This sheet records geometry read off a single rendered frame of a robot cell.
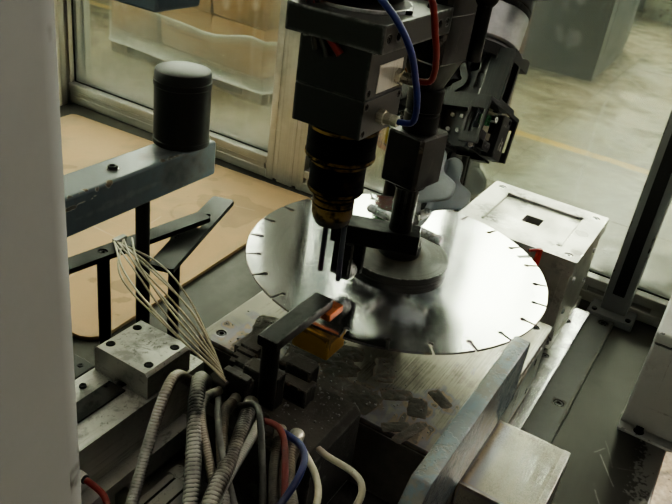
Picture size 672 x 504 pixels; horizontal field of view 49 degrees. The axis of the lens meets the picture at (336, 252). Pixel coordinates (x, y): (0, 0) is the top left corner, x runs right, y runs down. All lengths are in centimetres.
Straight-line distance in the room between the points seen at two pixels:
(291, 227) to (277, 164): 59
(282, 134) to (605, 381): 72
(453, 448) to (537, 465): 29
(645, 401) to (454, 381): 26
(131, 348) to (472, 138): 40
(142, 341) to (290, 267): 17
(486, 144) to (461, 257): 13
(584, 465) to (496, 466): 18
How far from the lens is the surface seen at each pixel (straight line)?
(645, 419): 100
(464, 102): 81
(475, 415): 56
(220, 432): 63
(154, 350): 75
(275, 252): 80
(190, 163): 79
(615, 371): 112
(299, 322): 64
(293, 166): 142
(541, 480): 80
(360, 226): 71
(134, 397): 75
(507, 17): 85
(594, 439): 99
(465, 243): 89
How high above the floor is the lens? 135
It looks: 29 degrees down
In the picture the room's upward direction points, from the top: 8 degrees clockwise
